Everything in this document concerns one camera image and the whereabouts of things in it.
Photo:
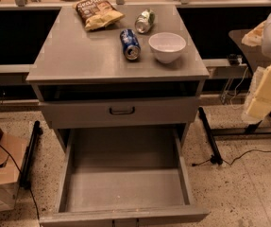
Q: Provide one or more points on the cardboard box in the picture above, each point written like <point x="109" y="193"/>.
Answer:
<point x="12" y="152"/>

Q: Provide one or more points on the green soda can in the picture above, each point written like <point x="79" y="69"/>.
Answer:
<point x="145" y="21"/>

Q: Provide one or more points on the grey upper drawer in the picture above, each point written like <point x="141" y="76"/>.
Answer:
<point x="95" y="113"/>

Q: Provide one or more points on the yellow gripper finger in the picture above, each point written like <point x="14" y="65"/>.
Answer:
<point x="258" y="100"/>

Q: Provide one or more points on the chip bag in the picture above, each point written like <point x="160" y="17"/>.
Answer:
<point x="96" y="14"/>

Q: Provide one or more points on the black stand leg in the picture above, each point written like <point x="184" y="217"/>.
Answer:
<point x="216" y="156"/>
<point x="29" y="151"/>

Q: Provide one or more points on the grey drawer cabinet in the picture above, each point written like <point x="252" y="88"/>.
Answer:
<point x="76" y="65"/>

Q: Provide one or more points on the black stand leg left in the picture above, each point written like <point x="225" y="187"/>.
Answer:
<point x="29" y="151"/>

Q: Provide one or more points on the black stand leg right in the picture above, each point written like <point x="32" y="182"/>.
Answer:
<point x="216" y="156"/>

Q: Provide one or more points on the black drawer handle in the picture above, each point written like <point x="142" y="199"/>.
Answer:
<point x="125" y="111"/>

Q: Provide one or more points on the blue pepsi can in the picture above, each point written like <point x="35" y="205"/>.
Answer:
<point x="130" y="45"/>

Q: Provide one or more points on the open grey bottom drawer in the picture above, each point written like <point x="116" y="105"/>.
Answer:
<point x="124" y="177"/>

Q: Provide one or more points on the white bowl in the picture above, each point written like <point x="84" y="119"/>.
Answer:
<point x="166" y="46"/>

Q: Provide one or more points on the dark chair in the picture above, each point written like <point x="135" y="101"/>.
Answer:
<point x="255" y="58"/>

